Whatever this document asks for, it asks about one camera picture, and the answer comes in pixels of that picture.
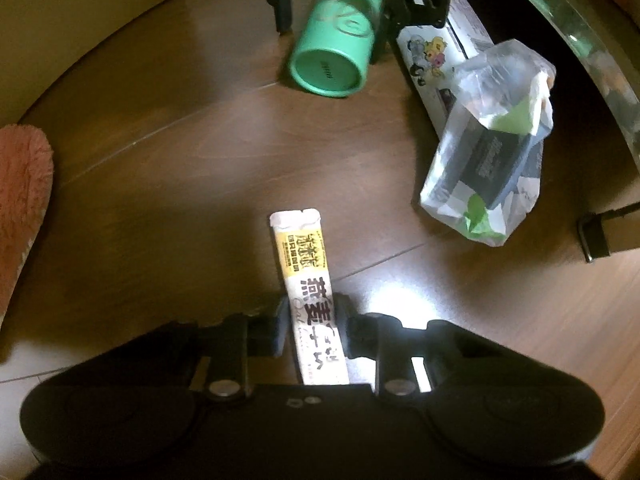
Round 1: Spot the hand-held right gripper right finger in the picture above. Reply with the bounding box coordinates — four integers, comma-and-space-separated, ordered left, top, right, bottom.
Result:
334, 292, 453, 403

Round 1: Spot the cream drink powder sachet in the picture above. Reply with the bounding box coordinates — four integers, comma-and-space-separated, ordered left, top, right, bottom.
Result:
269, 207, 351, 387

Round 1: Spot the green cylindrical cup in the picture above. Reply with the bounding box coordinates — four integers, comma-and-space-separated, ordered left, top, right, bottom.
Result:
288, 0, 386, 98

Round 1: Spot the white cartoon printed box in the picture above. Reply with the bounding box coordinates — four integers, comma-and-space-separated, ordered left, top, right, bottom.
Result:
395, 0, 501, 136

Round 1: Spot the clear plastic bag with boxes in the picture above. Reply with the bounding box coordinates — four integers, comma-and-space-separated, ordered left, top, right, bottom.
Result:
419, 39, 557, 248

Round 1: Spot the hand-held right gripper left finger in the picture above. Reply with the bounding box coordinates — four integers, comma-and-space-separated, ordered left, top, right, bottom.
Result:
187, 302, 289, 403

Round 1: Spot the glass table top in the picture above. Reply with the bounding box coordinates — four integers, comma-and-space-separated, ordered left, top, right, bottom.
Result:
500, 0, 640, 171

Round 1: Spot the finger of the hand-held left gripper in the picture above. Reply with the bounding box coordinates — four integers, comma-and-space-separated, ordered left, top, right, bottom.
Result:
367, 0, 448, 66

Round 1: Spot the pink fluffy slipper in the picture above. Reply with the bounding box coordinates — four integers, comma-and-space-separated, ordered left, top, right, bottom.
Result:
0, 124, 54, 326

